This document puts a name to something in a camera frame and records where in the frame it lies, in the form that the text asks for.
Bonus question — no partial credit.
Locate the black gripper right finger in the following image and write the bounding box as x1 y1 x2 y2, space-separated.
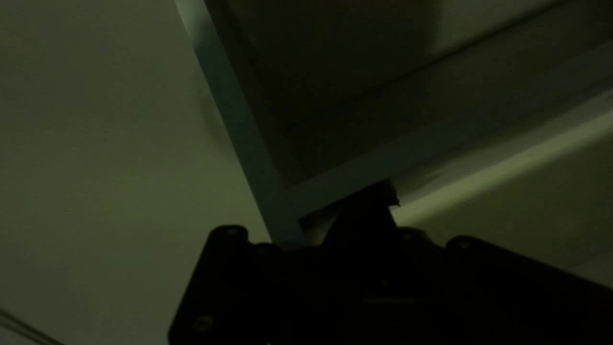
368 202 613 345

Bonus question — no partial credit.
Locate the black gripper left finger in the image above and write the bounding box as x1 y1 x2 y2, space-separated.
167 198 372 345

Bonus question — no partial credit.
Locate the white shelf unit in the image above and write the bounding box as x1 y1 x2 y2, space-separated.
173 0 613 248

